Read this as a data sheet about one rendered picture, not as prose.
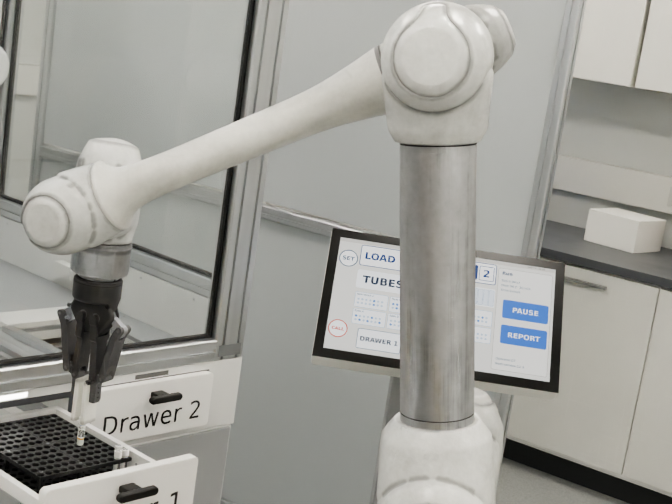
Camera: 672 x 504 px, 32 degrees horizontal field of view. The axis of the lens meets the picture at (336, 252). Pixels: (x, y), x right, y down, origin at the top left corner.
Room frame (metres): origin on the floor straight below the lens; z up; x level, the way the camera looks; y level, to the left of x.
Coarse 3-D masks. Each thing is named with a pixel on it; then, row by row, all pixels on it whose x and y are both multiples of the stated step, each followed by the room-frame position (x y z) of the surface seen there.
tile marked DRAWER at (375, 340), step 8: (360, 328) 2.41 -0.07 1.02; (360, 336) 2.40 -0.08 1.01; (368, 336) 2.40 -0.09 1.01; (376, 336) 2.40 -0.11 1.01; (384, 336) 2.40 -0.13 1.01; (392, 336) 2.40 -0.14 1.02; (360, 344) 2.38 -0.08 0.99; (368, 344) 2.39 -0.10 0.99; (376, 344) 2.39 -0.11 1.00; (384, 344) 2.39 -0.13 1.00; (392, 344) 2.39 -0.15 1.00; (392, 352) 2.38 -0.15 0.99
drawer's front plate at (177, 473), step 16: (144, 464) 1.74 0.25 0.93; (160, 464) 1.75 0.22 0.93; (176, 464) 1.77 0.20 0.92; (192, 464) 1.79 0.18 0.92; (80, 480) 1.64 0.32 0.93; (96, 480) 1.65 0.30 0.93; (112, 480) 1.67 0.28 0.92; (128, 480) 1.70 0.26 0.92; (144, 480) 1.72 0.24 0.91; (160, 480) 1.75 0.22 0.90; (176, 480) 1.77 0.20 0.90; (192, 480) 1.80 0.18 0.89; (48, 496) 1.59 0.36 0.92; (64, 496) 1.61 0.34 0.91; (80, 496) 1.63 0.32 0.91; (96, 496) 1.65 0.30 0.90; (112, 496) 1.68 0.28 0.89; (160, 496) 1.75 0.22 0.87; (192, 496) 1.80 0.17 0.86
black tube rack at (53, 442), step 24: (0, 432) 1.85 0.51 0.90; (24, 432) 1.86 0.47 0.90; (48, 432) 1.88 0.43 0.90; (72, 432) 1.89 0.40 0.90; (0, 456) 1.82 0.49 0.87; (24, 456) 1.77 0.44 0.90; (48, 456) 1.78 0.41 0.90; (72, 456) 1.80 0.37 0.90; (96, 456) 1.81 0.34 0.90; (24, 480) 1.74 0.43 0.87; (48, 480) 1.75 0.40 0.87
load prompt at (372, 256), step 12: (372, 252) 2.53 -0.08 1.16; (384, 252) 2.53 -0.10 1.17; (396, 252) 2.53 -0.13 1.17; (360, 264) 2.51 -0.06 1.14; (372, 264) 2.51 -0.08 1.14; (384, 264) 2.51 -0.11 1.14; (396, 264) 2.51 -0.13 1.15; (480, 264) 2.53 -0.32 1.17; (492, 264) 2.53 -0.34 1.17; (480, 276) 2.51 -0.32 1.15; (492, 276) 2.51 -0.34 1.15
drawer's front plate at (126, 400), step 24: (120, 384) 2.10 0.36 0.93; (144, 384) 2.12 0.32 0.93; (168, 384) 2.16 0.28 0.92; (192, 384) 2.21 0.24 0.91; (96, 408) 2.04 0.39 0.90; (120, 408) 2.08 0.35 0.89; (144, 408) 2.12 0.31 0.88; (168, 408) 2.17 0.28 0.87; (192, 408) 2.22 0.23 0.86; (144, 432) 2.13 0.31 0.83; (168, 432) 2.18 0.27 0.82
